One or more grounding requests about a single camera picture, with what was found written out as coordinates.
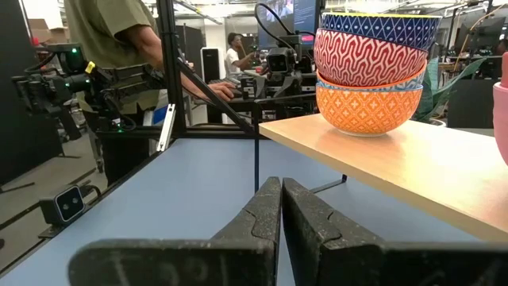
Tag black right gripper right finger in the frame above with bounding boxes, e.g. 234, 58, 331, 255
282, 176, 508, 286

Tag black partition panel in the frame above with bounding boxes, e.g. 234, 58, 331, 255
0, 0, 67, 187

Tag white metal bracket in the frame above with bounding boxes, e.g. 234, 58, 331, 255
156, 103, 177, 153

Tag large blue display screen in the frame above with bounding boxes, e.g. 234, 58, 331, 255
257, 0, 321, 49

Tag dark blue diamond patterned bowl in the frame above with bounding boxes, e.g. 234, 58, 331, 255
320, 11, 443, 52

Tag person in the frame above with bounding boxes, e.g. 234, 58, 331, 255
225, 32, 257, 76
63, 0, 238, 187

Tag red wavy patterned bowl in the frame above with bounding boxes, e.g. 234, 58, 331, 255
313, 28, 430, 89

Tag white computer tower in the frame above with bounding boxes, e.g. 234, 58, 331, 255
200, 46, 221, 84

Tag black table-level camera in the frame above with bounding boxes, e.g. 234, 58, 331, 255
38, 184, 87, 239

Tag black aluminium rig frame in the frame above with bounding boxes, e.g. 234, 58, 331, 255
0, 0, 263, 279

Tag orange patterned bowl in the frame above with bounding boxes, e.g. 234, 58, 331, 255
315, 86, 424, 138

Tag snake plant in white pot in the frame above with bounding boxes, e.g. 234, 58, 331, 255
412, 56, 488, 129

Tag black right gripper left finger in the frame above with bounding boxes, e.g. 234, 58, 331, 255
67, 176, 283, 286

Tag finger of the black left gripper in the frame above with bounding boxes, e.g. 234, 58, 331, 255
253, 75, 271, 99
283, 75, 303, 98

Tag plain red pink bowl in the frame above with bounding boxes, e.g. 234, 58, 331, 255
491, 51, 508, 166

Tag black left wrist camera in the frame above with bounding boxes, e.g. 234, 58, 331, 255
265, 46, 290, 75

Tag brown cardboard box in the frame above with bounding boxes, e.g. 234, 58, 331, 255
27, 17, 71, 44

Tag wooden shelf with black frame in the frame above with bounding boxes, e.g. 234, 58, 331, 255
252, 93, 508, 244

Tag light blue star patterned bowl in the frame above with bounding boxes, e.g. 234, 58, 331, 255
315, 59, 428, 94

